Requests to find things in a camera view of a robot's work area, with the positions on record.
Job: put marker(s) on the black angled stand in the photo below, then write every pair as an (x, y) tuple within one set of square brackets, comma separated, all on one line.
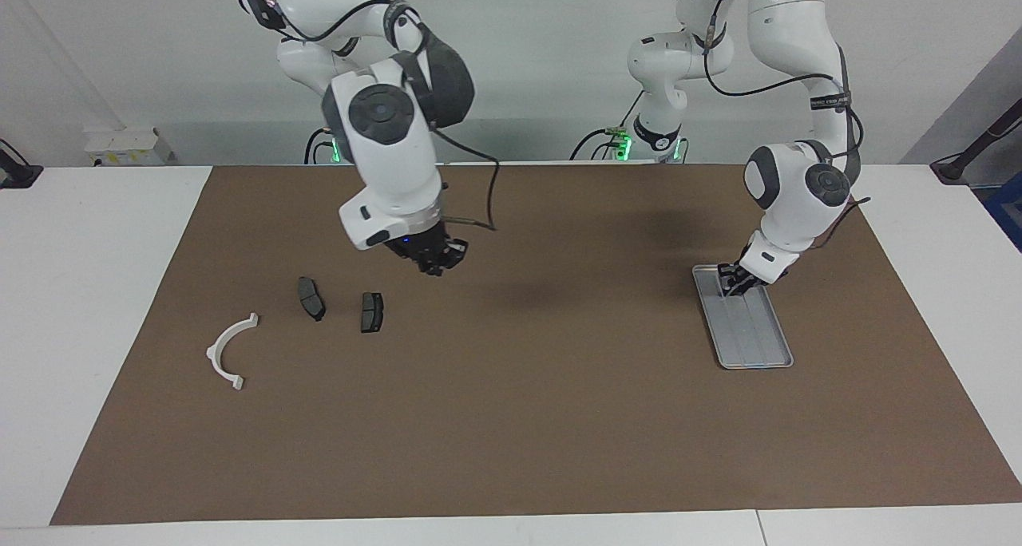
[(970, 151)]

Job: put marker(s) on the brown table mat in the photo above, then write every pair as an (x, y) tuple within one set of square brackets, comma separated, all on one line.
[(519, 410)]

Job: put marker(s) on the elongated grey brake pad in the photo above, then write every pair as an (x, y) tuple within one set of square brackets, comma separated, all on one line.
[(311, 298)]

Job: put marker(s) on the white semicircular bracket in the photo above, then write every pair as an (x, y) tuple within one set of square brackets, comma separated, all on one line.
[(217, 353)]

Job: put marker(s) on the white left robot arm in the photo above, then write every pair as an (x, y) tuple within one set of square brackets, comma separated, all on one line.
[(786, 51)]

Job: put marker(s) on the rectangular dark brake pad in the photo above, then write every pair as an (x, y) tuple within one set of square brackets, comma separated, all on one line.
[(372, 312)]

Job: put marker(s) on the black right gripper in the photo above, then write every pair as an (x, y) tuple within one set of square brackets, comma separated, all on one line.
[(415, 244)]

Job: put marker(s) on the silver metal tray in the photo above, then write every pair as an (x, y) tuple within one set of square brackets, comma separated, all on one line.
[(750, 330)]

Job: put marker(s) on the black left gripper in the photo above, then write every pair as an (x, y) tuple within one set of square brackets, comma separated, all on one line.
[(742, 278)]

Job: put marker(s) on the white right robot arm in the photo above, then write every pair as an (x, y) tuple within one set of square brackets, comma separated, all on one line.
[(391, 147)]

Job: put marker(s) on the blue crate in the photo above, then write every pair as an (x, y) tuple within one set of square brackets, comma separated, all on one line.
[(1008, 211)]

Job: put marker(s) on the white power strip box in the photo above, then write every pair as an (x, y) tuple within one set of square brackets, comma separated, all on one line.
[(128, 147)]

